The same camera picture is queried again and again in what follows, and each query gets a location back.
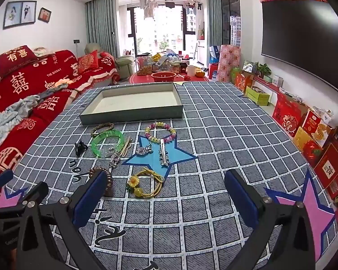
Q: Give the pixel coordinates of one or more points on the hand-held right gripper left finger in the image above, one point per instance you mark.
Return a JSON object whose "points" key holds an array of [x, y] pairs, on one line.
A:
{"points": [[90, 199]]}

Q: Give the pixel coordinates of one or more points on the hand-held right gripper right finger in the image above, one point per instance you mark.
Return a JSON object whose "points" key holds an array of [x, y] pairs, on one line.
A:
{"points": [[242, 199]]}

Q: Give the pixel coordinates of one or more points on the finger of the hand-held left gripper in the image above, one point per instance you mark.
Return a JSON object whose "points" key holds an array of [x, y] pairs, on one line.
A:
{"points": [[0, 178], [31, 191]]}

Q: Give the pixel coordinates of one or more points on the black hair claw clip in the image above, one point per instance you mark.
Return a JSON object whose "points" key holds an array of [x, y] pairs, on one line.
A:
{"points": [[80, 148]]}

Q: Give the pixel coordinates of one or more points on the green translucent bangle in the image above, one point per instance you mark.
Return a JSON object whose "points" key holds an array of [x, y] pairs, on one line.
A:
{"points": [[107, 133]]}

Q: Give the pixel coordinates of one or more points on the purple heart silver pendant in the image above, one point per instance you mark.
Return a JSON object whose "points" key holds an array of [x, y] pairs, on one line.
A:
{"points": [[143, 150]]}

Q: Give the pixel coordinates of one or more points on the silver tassel hairpin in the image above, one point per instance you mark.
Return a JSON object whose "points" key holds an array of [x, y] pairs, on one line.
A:
{"points": [[163, 153]]}

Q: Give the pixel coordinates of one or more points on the grey shallow box tray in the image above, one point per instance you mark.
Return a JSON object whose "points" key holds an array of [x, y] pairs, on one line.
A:
{"points": [[135, 101]]}

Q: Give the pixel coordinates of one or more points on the pink star patch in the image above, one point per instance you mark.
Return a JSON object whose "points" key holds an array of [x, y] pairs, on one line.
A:
{"points": [[8, 199], [312, 211]]}

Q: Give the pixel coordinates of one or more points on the pink heart silver pendant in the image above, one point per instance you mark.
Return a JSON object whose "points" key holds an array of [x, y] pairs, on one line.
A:
{"points": [[115, 160]]}

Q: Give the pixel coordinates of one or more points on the pale blue crumpled cloth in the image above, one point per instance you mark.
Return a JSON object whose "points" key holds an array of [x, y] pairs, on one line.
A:
{"points": [[5, 115]]}

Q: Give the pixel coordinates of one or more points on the gold metal hair clip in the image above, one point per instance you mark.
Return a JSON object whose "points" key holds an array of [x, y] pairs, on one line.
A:
{"points": [[125, 146]]}

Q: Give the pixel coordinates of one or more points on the grey checked blanket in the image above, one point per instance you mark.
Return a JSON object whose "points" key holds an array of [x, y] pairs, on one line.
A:
{"points": [[214, 135]]}

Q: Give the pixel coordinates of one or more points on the blue star patch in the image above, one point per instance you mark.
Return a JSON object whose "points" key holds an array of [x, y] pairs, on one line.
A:
{"points": [[180, 153]]}

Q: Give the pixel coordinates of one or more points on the yellow gift box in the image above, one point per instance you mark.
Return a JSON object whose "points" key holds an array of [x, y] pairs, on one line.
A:
{"points": [[301, 139]]}

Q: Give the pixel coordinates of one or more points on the red apple box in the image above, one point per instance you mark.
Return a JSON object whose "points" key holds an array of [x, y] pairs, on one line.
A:
{"points": [[312, 152]]}

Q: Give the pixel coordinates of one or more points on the red flat gift box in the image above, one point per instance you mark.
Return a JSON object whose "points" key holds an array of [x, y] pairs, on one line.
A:
{"points": [[329, 166]]}

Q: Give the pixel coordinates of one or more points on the large red gift box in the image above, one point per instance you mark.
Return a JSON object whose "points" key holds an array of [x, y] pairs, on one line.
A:
{"points": [[288, 116]]}

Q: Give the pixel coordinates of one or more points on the red covered sofa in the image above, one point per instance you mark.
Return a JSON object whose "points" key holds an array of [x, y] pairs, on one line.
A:
{"points": [[22, 81]]}

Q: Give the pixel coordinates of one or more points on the grey twisted scarf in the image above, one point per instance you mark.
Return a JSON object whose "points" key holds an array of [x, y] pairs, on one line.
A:
{"points": [[52, 90]]}

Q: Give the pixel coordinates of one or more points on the orange cookie box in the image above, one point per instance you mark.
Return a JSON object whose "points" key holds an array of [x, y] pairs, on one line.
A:
{"points": [[315, 126]]}

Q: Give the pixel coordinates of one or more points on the green cardboard box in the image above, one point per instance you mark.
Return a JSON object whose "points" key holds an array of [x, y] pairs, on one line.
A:
{"points": [[257, 95]]}

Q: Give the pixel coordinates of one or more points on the red rectangular cushion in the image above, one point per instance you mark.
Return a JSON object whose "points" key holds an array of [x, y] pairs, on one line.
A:
{"points": [[15, 57]]}

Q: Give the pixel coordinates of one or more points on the red tablecloth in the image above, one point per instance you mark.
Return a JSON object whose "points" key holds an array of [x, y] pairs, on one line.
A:
{"points": [[142, 79]]}

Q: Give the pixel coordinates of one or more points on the green potted plant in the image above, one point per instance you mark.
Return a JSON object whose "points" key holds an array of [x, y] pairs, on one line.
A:
{"points": [[263, 69]]}

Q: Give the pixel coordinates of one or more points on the red plastic stool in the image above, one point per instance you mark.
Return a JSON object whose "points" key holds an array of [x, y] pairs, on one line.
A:
{"points": [[212, 70]]}

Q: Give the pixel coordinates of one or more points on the red patterned wrapped bundle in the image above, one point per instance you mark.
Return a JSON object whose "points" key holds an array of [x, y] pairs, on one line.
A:
{"points": [[228, 63]]}

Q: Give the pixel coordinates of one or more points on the red square patterned cushion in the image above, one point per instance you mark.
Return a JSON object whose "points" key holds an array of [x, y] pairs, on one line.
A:
{"points": [[87, 62]]}

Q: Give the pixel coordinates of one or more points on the white paper roll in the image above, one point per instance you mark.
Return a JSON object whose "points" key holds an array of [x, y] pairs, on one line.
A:
{"points": [[191, 70]]}

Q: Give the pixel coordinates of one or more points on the beige armchair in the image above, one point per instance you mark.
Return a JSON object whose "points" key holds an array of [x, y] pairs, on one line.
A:
{"points": [[125, 64]]}

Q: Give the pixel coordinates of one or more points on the red plastic basin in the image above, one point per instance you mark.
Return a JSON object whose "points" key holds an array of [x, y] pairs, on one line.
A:
{"points": [[163, 76]]}

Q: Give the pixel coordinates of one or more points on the clear snack jar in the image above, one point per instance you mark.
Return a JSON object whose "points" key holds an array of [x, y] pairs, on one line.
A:
{"points": [[145, 66]]}

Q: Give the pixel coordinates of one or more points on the blue white box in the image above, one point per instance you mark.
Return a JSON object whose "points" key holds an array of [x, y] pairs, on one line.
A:
{"points": [[214, 53]]}

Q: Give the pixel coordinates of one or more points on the pile of assorted packets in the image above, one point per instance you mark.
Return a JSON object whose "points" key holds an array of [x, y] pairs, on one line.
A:
{"points": [[171, 60]]}

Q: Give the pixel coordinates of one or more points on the grey green curtain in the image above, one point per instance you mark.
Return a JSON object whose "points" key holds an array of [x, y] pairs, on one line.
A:
{"points": [[214, 22], [101, 25]]}

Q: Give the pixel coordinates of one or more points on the dark glass cabinet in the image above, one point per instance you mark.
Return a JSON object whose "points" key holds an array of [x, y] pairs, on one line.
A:
{"points": [[231, 2]]}

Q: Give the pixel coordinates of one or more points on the hanging laundry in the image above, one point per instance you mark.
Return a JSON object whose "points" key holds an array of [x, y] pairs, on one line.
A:
{"points": [[149, 7]]}

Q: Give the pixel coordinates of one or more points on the black wall switch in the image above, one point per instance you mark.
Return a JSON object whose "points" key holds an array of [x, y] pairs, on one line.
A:
{"points": [[76, 41]]}

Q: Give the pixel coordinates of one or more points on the double photo frame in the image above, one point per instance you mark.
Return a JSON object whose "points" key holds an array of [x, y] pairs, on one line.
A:
{"points": [[19, 14]]}

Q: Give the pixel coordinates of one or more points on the small photo frame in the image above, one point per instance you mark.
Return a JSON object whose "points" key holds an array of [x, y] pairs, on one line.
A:
{"points": [[44, 14]]}

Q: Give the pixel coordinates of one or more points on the black wall television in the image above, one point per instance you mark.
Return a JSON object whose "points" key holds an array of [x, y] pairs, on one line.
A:
{"points": [[304, 39]]}

